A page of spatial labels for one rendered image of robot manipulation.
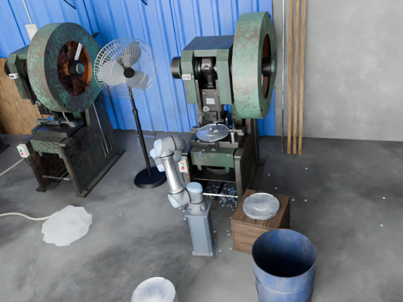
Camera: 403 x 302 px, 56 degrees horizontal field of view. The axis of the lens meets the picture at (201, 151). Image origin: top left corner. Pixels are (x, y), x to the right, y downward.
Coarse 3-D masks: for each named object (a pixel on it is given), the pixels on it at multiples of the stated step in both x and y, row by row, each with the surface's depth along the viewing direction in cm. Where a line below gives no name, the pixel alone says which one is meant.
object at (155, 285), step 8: (152, 280) 260; (160, 280) 260; (168, 280) 259; (144, 288) 256; (152, 288) 254; (160, 288) 254; (168, 288) 253; (136, 296) 251; (144, 296) 250; (152, 296) 249; (160, 296) 248; (168, 296) 248
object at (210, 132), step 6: (204, 126) 343; (210, 126) 342; (216, 126) 340; (222, 126) 339; (198, 132) 335; (204, 132) 334; (210, 132) 331; (216, 132) 330; (222, 132) 330; (204, 138) 325; (210, 138) 324; (216, 138) 323
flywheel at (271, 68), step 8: (264, 40) 314; (264, 48) 320; (264, 56) 297; (264, 64) 291; (272, 64) 292; (264, 72) 294; (272, 72) 296; (264, 80) 328; (264, 88) 325; (264, 96) 320
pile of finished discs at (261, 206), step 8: (248, 200) 312; (256, 200) 311; (264, 200) 309; (272, 200) 309; (248, 208) 304; (256, 208) 302; (264, 208) 301; (272, 208) 301; (256, 216) 294; (264, 216) 293; (272, 216) 296
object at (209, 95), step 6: (204, 84) 325; (210, 84) 319; (204, 90) 317; (210, 90) 315; (204, 96) 320; (210, 96) 318; (216, 96) 317; (204, 102) 323; (210, 102) 321; (216, 102) 320; (204, 108) 325; (210, 108) 325; (216, 108) 323; (204, 114) 330; (210, 114) 324; (216, 114) 323; (222, 114) 332
